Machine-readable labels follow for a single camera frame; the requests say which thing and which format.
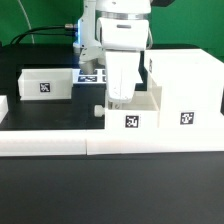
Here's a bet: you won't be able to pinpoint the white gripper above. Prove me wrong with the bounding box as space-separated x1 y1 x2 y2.
96 17 149 109

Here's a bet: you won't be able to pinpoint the white front drawer box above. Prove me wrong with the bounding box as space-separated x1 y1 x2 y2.
94 91 159 131

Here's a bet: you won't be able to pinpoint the white drawer box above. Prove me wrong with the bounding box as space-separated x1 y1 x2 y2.
94 91 159 131
18 68 73 100

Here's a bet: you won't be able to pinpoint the white drawer cabinet frame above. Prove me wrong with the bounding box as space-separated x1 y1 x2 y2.
145 49 224 129

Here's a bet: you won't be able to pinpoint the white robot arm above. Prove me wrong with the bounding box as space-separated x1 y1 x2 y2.
74 0 175 104

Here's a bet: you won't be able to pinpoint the white rear drawer box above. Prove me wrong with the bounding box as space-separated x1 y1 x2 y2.
18 68 73 100

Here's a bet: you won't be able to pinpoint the white marker tag sheet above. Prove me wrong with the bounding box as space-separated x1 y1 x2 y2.
72 68 106 84

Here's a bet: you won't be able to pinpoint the white front fence bar right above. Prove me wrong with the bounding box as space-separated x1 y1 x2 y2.
86 128 224 155

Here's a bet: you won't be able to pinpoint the white fence bar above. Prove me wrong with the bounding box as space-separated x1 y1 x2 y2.
0 131 87 157
0 95 8 124
86 128 224 155

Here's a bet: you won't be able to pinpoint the white front fence bar left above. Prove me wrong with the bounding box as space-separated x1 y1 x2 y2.
0 131 87 157

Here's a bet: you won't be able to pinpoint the black cables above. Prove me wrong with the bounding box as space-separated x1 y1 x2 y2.
9 23 80 46

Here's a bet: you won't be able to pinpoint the white cable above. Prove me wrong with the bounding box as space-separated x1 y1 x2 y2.
17 0 36 45

